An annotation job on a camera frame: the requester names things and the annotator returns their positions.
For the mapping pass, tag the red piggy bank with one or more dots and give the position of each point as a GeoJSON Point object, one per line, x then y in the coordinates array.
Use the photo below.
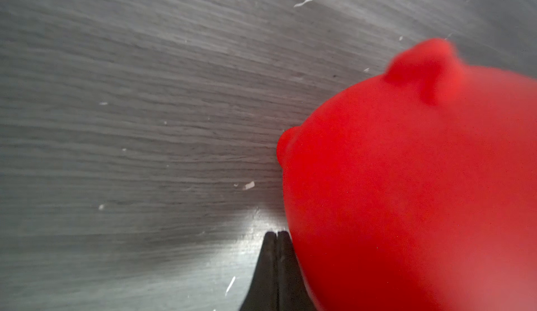
{"type": "Point", "coordinates": [416, 189]}

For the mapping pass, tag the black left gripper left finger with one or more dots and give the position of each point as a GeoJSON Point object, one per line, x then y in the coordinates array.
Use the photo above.
{"type": "Point", "coordinates": [262, 294]}

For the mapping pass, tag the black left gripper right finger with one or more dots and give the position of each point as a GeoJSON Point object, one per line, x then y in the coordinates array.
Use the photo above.
{"type": "Point", "coordinates": [292, 292]}

